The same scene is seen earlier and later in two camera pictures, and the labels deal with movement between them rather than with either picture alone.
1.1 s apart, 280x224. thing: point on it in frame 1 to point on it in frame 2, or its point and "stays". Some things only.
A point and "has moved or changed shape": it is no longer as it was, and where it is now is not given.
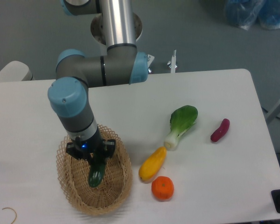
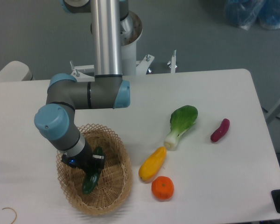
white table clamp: [172, 64] stays
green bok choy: [182, 119] stays
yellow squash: [152, 164] stays
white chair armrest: [15, 71] stays
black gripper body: [95, 150] to [86, 160]
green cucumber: [95, 174] has moved or changed shape
